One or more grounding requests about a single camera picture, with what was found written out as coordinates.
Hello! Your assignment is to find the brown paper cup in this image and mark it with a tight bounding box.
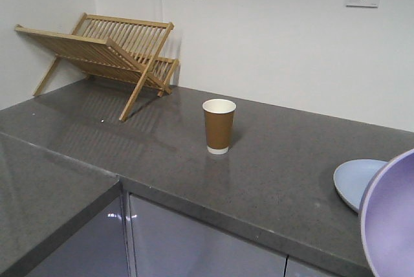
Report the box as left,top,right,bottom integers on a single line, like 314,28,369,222
202,98,237,155

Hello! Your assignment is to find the purple plastic bowl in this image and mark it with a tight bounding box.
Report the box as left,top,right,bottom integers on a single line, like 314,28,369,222
359,150,413,276

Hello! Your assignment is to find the light blue plate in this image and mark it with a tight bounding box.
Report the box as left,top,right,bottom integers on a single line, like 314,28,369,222
333,159,387,214

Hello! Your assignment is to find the wooden dish rack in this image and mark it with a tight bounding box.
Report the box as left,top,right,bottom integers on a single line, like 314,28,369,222
15,13,179,122

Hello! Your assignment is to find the grey lower cabinet door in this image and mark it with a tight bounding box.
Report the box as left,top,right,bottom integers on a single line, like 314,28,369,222
25,191,382,277

